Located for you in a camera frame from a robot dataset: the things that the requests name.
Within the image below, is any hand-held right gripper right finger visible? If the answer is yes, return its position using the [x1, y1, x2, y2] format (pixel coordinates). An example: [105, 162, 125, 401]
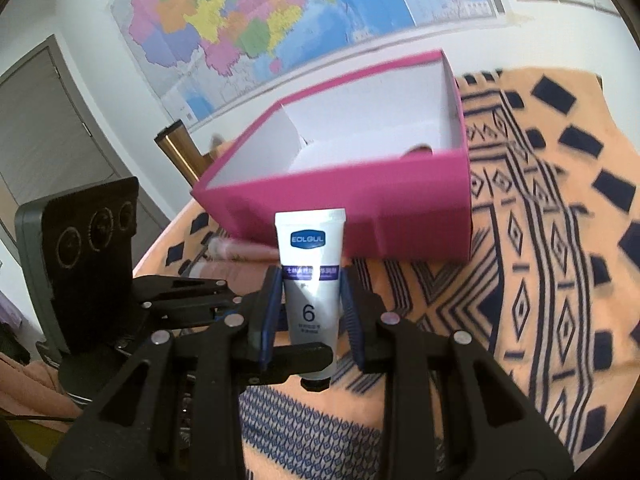
[340, 266, 576, 480]

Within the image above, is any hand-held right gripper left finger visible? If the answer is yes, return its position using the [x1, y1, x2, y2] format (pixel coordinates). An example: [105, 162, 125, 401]
[47, 266, 283, 480]

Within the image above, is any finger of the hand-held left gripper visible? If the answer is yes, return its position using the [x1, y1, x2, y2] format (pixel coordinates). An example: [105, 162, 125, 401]
[270, 341, 334, 377]
[132, 274, 251, 330]

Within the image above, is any pink tube with white cap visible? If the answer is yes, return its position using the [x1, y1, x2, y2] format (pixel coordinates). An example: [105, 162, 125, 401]
[207, 237, 281, 263]

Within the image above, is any white tube with purple label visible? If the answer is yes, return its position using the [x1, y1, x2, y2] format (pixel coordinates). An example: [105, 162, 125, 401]
[274, 208, 347, 392]

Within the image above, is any pink cardboard box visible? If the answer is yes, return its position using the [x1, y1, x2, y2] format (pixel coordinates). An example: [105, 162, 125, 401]
[190, 50, 473, 263]

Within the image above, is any person's left forearm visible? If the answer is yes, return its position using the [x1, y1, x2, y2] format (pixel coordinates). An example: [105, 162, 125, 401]
[0, 352, 83, 418]

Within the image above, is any flat pink carton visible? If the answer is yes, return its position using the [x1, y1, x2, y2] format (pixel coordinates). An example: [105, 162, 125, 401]
[182, 259, 268, 281]

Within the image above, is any grey door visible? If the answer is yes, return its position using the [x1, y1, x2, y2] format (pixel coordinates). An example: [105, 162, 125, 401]
[0, 35, 173, 281]

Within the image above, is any gold thermos bottle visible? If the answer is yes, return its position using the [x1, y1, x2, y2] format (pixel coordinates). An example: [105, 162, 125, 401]
[154, 120, 213, 186]

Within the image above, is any orange patterned blanket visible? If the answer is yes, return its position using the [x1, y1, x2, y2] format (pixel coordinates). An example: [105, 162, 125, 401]
[135, 67, 640, 480]

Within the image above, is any colourful wall map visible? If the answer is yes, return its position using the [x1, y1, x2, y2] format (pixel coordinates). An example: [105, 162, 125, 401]
[105, 0, 506, 128]

